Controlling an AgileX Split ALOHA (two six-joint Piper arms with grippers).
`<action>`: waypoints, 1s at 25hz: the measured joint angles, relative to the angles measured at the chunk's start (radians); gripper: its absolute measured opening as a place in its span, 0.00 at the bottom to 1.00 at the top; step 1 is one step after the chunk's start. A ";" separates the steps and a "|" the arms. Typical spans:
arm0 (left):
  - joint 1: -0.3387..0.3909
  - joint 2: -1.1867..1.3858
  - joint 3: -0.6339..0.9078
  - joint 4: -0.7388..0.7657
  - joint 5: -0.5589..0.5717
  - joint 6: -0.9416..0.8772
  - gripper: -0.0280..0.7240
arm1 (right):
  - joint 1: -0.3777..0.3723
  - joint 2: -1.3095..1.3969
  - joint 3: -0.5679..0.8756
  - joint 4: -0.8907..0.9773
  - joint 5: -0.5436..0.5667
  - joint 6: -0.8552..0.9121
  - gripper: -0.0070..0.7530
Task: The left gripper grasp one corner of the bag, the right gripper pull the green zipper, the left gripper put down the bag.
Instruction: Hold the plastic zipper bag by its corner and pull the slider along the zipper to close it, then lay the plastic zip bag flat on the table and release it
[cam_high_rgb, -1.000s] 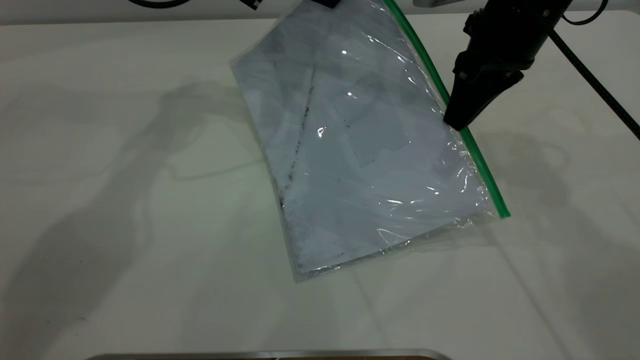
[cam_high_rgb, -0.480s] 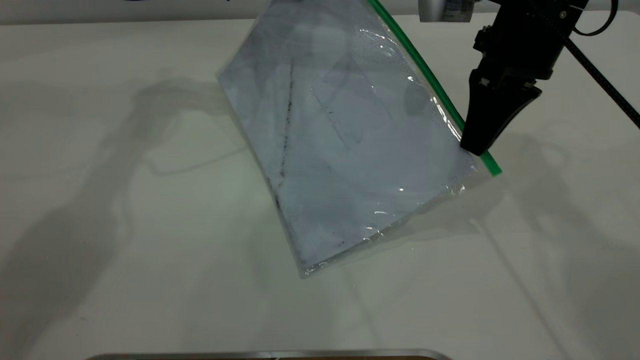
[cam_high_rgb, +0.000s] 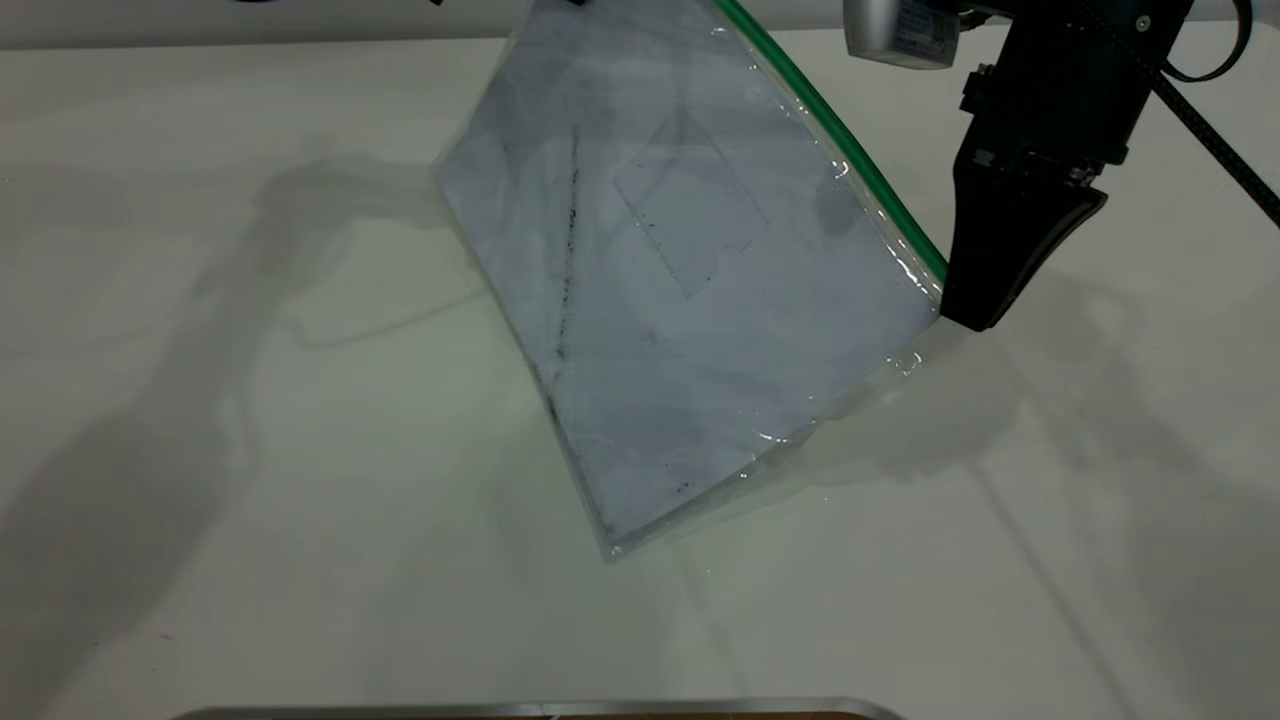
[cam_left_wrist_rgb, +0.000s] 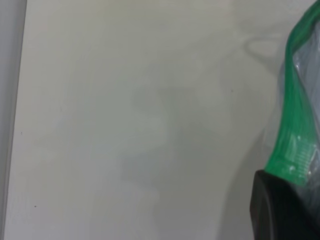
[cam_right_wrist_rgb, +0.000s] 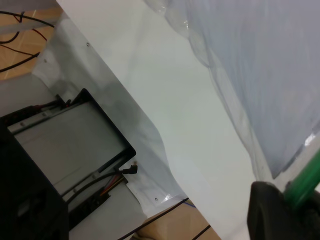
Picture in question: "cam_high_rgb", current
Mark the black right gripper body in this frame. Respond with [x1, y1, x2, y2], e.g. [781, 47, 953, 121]
[955, 0, 1197, 193]

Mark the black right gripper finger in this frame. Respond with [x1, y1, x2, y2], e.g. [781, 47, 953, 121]
[940, 165, 1021, 329]
[980, 180, 1111, 333]

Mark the clear zip bag green zipper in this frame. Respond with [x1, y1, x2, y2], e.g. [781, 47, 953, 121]
[432, 0, 949, 563]

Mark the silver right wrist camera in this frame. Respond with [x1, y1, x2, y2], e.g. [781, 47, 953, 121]
[844, 0, 963, 70]

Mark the silver metal frame edge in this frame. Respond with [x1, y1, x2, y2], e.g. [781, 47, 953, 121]
[170, 697, 911, 720]

